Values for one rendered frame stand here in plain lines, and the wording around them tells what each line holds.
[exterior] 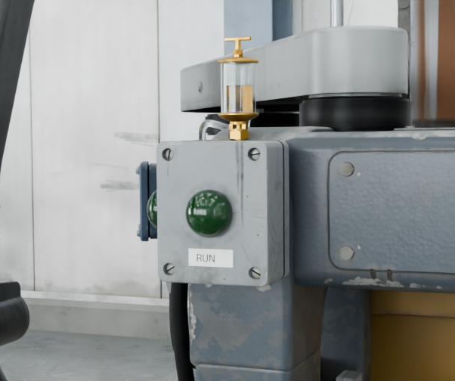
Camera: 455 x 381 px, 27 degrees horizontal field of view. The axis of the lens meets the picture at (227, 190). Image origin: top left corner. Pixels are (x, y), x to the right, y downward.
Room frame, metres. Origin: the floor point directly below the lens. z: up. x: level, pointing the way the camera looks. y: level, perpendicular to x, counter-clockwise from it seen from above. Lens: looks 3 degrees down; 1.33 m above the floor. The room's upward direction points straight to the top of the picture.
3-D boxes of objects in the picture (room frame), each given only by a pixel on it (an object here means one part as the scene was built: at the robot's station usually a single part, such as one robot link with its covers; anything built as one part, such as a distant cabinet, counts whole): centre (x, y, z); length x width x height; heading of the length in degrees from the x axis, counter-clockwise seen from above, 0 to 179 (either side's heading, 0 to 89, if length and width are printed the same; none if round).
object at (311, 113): (0.77, -0.10, 1.35); 0.09 x 0.09 x 0.03
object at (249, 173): (0.61, 0.00, 1.29); 0.08 x 0.05 x 0.09; 69
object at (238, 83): (0.67, -0.01, 1.37); 0.03 x 0.02 x 0.03; 69
